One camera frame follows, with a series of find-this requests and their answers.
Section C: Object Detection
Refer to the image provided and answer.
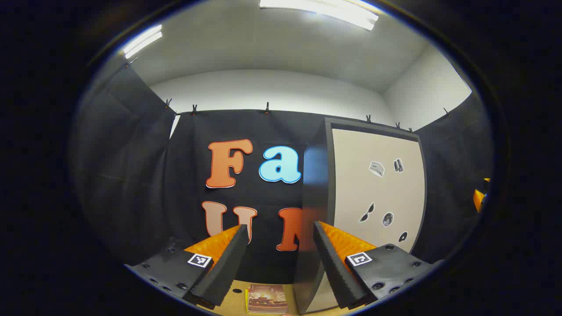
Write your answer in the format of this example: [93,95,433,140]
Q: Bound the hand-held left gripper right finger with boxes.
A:
[313,220,444,310]

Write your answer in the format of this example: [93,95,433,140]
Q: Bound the long ceiling light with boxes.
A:
[259,0,379,31]
[123,25,163,59]

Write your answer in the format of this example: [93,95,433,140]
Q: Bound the dark grey cabinet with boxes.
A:
[293,117,429,315]

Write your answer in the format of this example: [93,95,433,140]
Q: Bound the row of black cloth clips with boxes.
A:
[124,57,450,132]

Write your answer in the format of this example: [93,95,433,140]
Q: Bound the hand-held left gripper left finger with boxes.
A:
[124,224,250,310]

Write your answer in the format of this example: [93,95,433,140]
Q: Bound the white cabinet door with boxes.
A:
[307,127,427,313]

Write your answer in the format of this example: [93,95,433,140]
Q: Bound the book with brown cover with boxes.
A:
[245,284,289,315]

